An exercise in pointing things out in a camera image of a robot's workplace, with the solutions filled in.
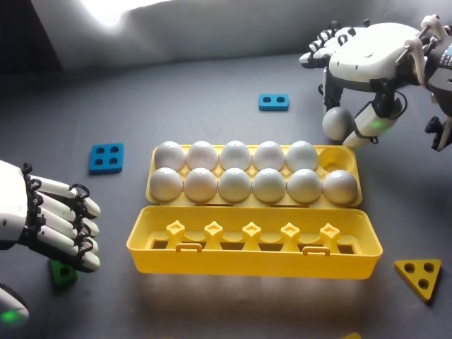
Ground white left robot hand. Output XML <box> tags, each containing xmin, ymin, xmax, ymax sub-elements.
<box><xmin>0</xmin><ymin>160</ymin><xmax>102</xmax><ymax>328</ymax></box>

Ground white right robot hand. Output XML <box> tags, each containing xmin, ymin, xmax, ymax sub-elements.
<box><xmin>299</xmin><ymin>19</ymin><xmax>422</xmax><ymax>148</ymax></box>

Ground white toy egg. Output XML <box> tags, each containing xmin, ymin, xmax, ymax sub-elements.
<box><xmin>186</xmin><ymin>140</ymin><xmax>219</xmax><ymax>170</ymax></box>
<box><xmin>252</xmin><ymin>140</ymin><xmax>285</xmax><ymax>170</ymax></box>
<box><xmin>149</xmin><ymin>167</ymin><xmax>184</xmax><ymax>202</ymax></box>
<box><xmin>218</xmin><ymin>167</ymin><xmax>253</xmax><ymax>203</ymax></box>
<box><xmin>220</xmin><ymin>140</ymin><xmax>253</xmax><ymax>170</ymax></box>
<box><xmin>183</xmin><ymin>167</ymin><xmax>218</xmax><ymax>203</ymax></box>
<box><xmin>321</xmin><ymin>169</ymin><xmax>359</xmax><ymax>205</ymax></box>
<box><xmin>154</xmin><ymin>141</ymin><xmax>187</xmax><ymax>170</ymax></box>
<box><xmin>287</xmin><ymin>168</ymin><xmax>323</xmax><ymax>204</ymax></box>
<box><xmin>251</xmin><ymin>167</ymin><xmax>287</xmax><ymax>203</ymax></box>
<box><xmin>285</xmin><ymin>140</ymin><xmax>319</xmax><ymax>171</ymax></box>
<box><xmin>321</xmin><ymin>107</ymin><xmax>357</xmax><ymax>142</ymax></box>

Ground yellow egg carton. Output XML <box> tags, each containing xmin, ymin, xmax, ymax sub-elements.
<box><xmin>126</xmin><ymin>143</ymin><xmax>384</xmax><ymax>280</ymax></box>

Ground green holed block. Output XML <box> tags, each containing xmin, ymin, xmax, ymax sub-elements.
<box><xmin>49</xmin><ymin>259</ymin><xmax>79</xmax><ymax>287</ymax></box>

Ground blue four-hole square block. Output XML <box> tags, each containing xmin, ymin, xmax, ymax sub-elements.
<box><xmin>88</xmin><ymin>142</ymin><xmax>125</xmax><ymax>176</ymax></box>

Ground blue two-hole rectangular block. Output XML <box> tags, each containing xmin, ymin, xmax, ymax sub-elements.
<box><xmin>258</xmin><ymin>93</ymin><xmax>290</xmax><ymax>112</ymax></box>

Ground grey table cloth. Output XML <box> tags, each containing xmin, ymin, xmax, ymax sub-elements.
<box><xmin>0</xmin><ymin>49</ymin><xmax>452</xmax><ymax>339</ymax></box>

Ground yellow three-hole triangular block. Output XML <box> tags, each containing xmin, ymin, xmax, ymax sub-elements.
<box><xmin>393</xmin><ymin>258</ymin><xmax>442</xmax><ymax>304</ymax></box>

